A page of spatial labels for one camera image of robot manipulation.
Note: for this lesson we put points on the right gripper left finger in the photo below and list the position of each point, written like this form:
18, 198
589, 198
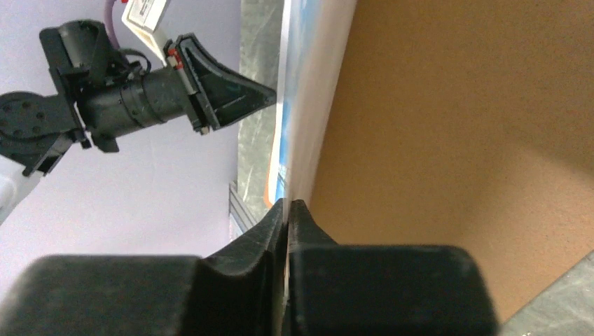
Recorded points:
236, 291

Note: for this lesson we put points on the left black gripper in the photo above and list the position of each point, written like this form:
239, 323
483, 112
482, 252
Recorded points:
113, 97

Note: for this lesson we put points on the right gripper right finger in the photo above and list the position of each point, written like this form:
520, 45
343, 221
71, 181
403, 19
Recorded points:
354, 289

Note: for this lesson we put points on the building photo print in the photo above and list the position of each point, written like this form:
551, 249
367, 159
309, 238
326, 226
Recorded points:
313, 40

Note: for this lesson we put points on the brown backing board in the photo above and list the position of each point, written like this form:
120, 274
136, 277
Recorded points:
467, 123

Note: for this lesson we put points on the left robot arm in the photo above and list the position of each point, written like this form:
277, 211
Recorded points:
37, 131

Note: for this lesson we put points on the aluminium rail frame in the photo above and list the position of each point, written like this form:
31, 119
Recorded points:
240, 217

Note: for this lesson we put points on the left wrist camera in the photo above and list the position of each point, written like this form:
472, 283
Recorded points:
143, 18

